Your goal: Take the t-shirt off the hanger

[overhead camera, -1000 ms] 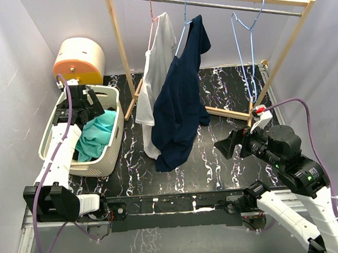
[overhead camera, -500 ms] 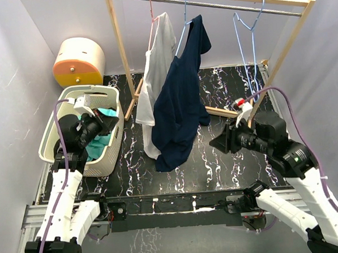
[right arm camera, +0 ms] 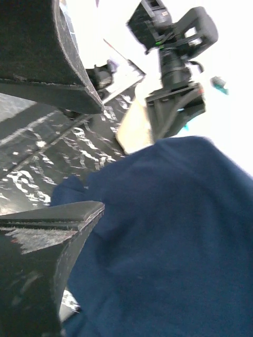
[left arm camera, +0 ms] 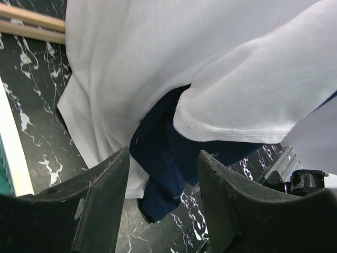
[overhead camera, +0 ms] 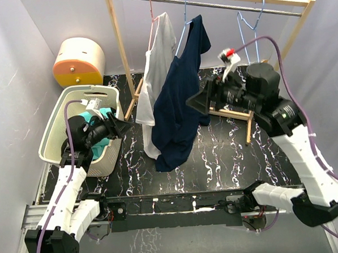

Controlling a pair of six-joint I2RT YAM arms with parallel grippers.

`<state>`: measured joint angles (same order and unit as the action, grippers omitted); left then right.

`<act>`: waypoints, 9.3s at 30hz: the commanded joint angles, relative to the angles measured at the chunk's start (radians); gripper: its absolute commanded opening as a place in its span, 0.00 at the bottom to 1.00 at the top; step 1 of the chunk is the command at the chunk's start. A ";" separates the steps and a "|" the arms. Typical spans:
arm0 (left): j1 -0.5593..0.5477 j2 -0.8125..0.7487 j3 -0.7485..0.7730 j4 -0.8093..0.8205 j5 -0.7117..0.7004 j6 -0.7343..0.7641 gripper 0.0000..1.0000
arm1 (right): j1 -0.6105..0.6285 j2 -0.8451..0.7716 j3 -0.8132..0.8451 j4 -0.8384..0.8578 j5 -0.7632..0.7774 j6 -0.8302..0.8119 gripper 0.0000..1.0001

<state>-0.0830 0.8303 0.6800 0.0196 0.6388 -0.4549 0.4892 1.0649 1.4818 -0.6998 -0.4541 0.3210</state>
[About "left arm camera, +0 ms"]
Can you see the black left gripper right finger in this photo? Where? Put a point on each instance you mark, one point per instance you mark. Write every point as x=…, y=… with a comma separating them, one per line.
x=245, y=216

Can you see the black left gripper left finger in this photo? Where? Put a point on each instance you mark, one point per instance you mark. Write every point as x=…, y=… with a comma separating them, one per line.
x=82, y=214

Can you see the teal t shirt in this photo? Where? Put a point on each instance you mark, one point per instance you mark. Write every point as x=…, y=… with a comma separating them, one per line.
x=7, y=187

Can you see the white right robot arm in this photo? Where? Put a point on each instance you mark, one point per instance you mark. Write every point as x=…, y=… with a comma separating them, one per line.
x=305, y=182

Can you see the navy blue t shirt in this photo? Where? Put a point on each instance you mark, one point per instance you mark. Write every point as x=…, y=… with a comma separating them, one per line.
x=171, y=159

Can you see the white t shirt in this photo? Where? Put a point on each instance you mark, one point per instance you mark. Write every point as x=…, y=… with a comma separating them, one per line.
x=254, y=69

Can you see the cream laundry basket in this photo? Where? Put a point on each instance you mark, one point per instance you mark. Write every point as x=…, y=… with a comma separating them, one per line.
x=13, y=147

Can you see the wooden clothes rack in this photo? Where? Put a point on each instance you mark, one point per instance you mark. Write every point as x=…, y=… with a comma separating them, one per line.
x=21, y=22

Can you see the aluminium frame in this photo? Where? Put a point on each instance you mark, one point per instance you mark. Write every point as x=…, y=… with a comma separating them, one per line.
x=285, y=164

